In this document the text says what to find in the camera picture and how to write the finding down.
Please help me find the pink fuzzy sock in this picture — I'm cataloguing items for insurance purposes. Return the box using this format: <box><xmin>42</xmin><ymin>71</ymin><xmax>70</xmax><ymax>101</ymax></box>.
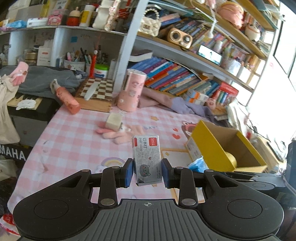
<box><xmin>96</xmin><ymin>121</ymin><xmax>144</xmax><ymax>145</ymax></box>

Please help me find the grey cat staples box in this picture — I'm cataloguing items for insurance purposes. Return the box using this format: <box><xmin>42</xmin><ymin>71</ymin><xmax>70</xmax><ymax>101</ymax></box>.
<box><xmin>132</xmin><ymin>135</ymin><xmax>163</xmax><ymax>186</ymax></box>

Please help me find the yellow clear tape roll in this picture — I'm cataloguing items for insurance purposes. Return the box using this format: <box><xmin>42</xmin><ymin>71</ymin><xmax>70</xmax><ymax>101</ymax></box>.
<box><xmin>226</xmin><ymin>152</ymin><xmax>237</xmax><ymax>168</ymax></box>

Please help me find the cream square eraser block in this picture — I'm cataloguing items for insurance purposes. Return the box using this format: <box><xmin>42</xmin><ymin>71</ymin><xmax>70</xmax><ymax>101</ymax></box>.
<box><xmin>105</xmin><ymin>113</ymin><xmax>122</xmax><ymax>132</ymax></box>

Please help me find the yellow cardboard box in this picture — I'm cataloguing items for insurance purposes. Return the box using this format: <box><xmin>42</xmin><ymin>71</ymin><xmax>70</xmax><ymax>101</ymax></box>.
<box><xmin>187</xmin><ymin>120</ymin><xmax>267</xmax><ymax>173</ymax></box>

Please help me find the pink checkered tablecloth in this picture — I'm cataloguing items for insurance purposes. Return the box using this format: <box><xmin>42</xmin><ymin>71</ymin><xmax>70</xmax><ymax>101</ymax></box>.
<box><xmin>8</xmin><ymin>106</ymin><xmax>201</xmax><ymax>211</ymax></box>

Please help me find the pink cylindrical container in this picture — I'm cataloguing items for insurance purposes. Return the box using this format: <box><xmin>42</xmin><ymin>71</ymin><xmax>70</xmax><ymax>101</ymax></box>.
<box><xmin>117</xmin><ymin>69</ymin><xmax>147</xmax><ymax>112</ymax></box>

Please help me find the pink pig plush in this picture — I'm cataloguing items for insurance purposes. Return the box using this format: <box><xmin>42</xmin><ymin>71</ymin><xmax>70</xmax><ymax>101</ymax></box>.
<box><xmin>205</xmin><ymin>98</ymin><xmax>216</xmax><ymax>111</ymax></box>

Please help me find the wooden chessboard box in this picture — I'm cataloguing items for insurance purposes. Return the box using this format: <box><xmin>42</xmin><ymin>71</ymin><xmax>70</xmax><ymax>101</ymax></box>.
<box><xmin>74</xmin><ymin>78</ymin><xmax>114</xmax><ymax>113</ymax></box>

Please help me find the orange white box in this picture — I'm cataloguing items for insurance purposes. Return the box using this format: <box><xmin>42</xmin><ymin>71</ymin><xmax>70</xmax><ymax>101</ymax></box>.
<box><xmin>186</xmin><ymin>89</ymin><xmax>209</xmax><ymax>103</ymax></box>

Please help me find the pink purple cloth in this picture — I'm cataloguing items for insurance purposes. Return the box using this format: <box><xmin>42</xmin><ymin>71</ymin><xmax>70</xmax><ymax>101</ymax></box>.
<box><xmin>138</xmin><ymin>87</ymin><xmax>216</xmax><ymax>122</ymax></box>

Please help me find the pink spray bottle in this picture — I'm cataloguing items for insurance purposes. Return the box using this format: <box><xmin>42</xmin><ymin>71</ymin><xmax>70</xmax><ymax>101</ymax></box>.
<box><xmin>50</xmin><ymin>79</ymin><xmax>81</xmax><ymax>114</ymax></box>

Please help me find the red thick dictionary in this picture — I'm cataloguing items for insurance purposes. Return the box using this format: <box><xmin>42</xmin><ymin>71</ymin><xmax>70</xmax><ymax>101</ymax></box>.
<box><xmin>219</xmin><ymin>82</ymin><xmax>239</xmax><ymax>97</ymax></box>

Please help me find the row of leaning books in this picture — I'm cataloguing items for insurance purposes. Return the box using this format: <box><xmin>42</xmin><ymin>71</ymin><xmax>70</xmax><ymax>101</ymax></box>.
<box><xmin>128</xmin><ymin>57</ymin><xmax>221</xmax><ymax>96</ymax></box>

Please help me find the white tote bag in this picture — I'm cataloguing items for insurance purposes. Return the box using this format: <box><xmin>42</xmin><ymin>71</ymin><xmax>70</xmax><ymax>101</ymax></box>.
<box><xmin>0</xmin><ymin>75</ymin><xmax>20</xmax><ymax>145</ymax></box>

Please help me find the grey folded garment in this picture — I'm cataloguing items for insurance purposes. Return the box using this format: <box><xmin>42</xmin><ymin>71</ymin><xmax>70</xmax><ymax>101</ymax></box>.
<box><xmin>14</xmin><ymin>66</ymin><xmax>83</xmax><ymax>98</ymax></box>

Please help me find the smartphone on shelf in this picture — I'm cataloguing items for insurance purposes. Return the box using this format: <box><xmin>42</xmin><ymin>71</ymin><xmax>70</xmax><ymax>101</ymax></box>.
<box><xmin>198</xmin><ymin>45</ymin><xmax>222</xmax><ymax>65</ymax></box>

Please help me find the wooden retro radio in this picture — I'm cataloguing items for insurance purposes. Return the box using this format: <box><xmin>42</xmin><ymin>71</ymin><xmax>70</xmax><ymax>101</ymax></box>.
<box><xmin>167</xmin><ymin>28</ymin><xmax>193</xmax><ymax>49</ymax></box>

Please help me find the white quilted purse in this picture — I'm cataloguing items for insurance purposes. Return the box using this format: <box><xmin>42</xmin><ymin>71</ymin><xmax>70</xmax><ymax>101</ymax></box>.
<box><xmin>138</xmin><ymin>8</ymin><xmax>162</xmax><ymax>37</ymax></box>

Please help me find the white bookshelf frame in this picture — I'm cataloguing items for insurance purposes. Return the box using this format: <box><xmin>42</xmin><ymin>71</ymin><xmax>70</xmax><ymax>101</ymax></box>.
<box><xmin>1</xmin><ymin>1</ymin><xmax>275</xmax><ymax>94</ymax></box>

